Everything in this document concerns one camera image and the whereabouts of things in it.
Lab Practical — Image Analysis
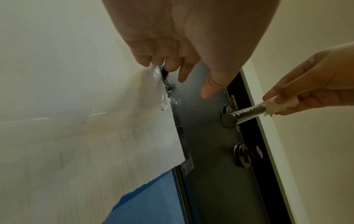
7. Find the person's left hand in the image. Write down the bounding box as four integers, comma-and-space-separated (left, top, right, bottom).
101, 0, 280, 99

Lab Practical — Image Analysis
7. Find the person's right hand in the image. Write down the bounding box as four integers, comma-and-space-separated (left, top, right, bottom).
262, 42, 354, 116

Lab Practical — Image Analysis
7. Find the white masking tape strip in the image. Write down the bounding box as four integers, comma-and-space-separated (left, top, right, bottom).
261, 96, 301, 118

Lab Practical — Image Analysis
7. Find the dark metal door handle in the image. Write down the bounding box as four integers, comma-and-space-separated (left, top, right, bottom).
221, 103, 270, 128

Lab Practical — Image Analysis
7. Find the white protective film sheet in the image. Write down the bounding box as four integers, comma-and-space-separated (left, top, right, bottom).
0, 64, 186, 224

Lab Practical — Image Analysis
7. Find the brass door latch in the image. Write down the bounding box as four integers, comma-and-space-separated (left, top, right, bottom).
229, 94, 239, 111

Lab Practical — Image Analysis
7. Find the dark metal thumb-turn lock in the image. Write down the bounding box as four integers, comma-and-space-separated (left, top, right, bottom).
232, 142, 264, 169

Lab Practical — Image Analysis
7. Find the clear plastic film strip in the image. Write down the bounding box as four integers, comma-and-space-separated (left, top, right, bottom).
159, 65, 195, 176

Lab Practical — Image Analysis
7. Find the dark grey door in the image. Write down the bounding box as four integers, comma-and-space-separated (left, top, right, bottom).
163, 59, 294, 224

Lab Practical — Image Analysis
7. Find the blue protective sheet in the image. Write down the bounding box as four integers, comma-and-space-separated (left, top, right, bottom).
101, 167, 185, 224

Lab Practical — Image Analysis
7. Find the white door frame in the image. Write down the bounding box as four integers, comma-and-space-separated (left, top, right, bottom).
239, 58, 310, 224

